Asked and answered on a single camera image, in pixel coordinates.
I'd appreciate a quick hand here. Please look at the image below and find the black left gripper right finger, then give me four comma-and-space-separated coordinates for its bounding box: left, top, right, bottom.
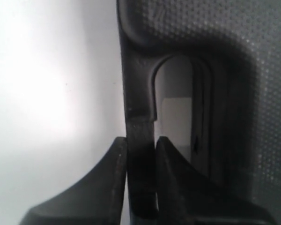
156, 136, 276, 225

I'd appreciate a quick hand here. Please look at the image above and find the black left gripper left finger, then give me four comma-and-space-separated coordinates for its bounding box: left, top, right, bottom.
20, 137, 127, 225

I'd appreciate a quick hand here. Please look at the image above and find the black plastic carrying case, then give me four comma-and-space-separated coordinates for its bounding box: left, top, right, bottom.
117, 0, 281, 225

